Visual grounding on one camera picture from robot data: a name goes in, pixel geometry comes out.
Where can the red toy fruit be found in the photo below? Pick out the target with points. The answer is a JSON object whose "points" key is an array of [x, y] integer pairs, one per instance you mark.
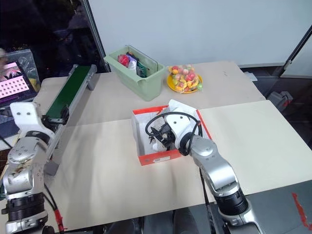
{"points": [[123, 59]]}

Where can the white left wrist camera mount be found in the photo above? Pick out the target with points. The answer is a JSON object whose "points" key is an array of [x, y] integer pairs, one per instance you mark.
{"points": [[23, 114]]}

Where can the yellow plate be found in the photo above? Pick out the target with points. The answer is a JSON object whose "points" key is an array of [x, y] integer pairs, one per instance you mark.
{"points": [[171, 84]]}

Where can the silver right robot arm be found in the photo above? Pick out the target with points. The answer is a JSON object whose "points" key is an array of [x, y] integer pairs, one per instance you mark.
{"points": [[217, 168]]}

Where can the green plastic bin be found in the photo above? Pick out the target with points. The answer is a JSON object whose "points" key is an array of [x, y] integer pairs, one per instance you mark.
{"points": [[147, 87]]}

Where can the red and grey floor device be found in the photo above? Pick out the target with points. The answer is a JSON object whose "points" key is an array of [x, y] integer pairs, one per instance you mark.
{"points": [[280, 100]]}

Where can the black slanted stand pole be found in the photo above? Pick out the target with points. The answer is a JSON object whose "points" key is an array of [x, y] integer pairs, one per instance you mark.
{"points": [[296, 48]]}

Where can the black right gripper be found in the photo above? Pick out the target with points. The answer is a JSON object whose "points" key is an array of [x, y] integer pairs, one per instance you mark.
{"points": [[165, 136]]}

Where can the clear plastic storage box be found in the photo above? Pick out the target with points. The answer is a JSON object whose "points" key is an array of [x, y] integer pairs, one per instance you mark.
{"points": [[30, 65]]}

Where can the orange cardboard shoebox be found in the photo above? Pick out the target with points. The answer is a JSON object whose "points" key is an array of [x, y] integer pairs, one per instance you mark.
{"points": [[156, 159]]}

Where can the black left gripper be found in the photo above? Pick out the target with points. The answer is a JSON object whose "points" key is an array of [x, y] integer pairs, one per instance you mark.
{"points": [[46, 120]]}

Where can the green conveyor belt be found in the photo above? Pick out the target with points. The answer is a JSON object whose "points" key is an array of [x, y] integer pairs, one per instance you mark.
{"points": [[70, 87]]}

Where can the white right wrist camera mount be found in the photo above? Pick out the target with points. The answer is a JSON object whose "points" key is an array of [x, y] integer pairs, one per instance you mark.
{"points": [[179, 125]]}

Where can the white wrapping paper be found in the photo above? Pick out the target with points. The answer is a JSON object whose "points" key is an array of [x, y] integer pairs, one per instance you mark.
{"points": [[179, 106]]}

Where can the clear bag of toy fruits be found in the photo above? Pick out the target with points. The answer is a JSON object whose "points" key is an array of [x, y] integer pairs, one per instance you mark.
{"points": [[186, 76]]}

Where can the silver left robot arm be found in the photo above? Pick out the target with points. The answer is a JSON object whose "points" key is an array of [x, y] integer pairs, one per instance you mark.
{"points": [[23, 156]]}

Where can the red floor tape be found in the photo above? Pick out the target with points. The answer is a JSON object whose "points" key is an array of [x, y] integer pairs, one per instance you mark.
{"points": [[301, 209]]}

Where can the colourful packets in bin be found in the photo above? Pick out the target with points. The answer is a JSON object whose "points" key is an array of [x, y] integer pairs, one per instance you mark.
{"points": [[137, 64]]}

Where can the black metal frame post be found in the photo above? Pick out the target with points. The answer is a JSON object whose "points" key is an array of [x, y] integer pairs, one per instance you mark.
{"points": [[96, 36]]}

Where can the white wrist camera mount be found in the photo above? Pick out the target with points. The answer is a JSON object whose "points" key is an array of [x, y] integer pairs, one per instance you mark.
{"points": [[179, 125], [23, 114]]}

